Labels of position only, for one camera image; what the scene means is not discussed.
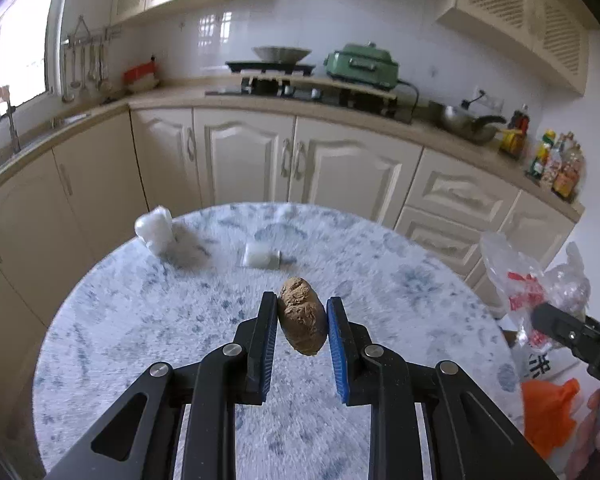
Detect dark sauce bottle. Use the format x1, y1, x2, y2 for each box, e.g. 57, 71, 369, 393
500, 104, 530, 159

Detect condiment bottles group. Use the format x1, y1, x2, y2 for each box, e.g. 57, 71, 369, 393
526, 129, 585, 203

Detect chrome faucet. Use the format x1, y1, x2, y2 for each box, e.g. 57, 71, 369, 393
0, 84, 21, 154

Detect utensil rail with ladles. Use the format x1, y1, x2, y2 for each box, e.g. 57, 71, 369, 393
59, 15, 122, 104

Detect red white bowl stack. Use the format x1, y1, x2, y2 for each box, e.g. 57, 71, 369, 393
123, 56, 160, 93

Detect steel wok pan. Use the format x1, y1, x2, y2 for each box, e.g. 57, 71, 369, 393
428, 89, 507, 145

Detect green electric cooker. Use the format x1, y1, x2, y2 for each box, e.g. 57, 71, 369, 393
324, 42, 399, 91

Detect brown potato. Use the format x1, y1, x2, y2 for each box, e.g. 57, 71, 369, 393
277, 276, 328, 356

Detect window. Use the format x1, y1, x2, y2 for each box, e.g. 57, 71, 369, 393
0, 0, 52, 107

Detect white rice bag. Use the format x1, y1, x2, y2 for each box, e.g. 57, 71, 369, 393
510, 339, 597, 394

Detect upper cream cabinets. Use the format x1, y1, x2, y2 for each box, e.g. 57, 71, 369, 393
110, 0, 588, 104

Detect lower cream cabinets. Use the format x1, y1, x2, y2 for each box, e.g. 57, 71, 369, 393
0, 104, 581, 411

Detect person right hand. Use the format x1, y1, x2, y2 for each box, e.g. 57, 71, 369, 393
565, 388, 600, 479

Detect white tissue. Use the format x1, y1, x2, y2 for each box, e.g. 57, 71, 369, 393
134, 206, 175, 256

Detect steel kitchen sink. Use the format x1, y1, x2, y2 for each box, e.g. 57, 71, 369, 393
0, 112, 92, 166

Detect orange plastic bag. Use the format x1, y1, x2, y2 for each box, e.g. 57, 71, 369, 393
521, 378, 580, 460

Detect white red plastic bag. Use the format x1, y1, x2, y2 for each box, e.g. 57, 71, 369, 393
480, 233, 591, 354

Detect black gas stove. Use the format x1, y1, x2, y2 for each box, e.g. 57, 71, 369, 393
204, 61, 420, 124

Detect cream cabinets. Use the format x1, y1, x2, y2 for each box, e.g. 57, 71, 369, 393
110, 0, 588, 104
0, 104, 581, 411

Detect small white plastic bottle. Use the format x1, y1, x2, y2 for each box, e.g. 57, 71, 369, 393
242, 242, 280, 270

